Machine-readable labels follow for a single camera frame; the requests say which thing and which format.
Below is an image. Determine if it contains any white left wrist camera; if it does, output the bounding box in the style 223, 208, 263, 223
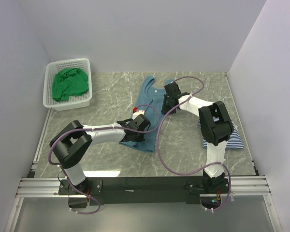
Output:
132, 107, 145, 119

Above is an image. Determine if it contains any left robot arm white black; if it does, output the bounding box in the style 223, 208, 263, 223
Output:
49, 114, 150, 194

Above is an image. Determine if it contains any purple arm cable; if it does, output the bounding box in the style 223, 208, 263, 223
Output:
49, 104, 160, 215
156, 76, 232, 211

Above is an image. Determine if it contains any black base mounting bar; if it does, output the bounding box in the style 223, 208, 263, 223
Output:
58, 175, 223, 209

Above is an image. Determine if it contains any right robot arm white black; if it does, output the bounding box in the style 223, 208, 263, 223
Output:
161, 82, 233, 193

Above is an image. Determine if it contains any white plastic laundry basket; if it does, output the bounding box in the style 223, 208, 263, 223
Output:
43, 58, 92, 111

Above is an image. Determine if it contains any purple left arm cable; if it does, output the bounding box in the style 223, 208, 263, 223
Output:
49, 104, 160, 215

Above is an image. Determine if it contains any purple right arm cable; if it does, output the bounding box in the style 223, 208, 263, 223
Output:
156, 76, 232, 211

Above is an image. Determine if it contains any green tank top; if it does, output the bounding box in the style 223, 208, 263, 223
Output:
52, 68, 89, 102

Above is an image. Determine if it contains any teal tank top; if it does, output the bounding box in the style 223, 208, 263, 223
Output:
120, 76, 166, 152

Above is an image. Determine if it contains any blue white striped tank top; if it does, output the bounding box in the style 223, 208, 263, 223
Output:
198, 117, 244, 150

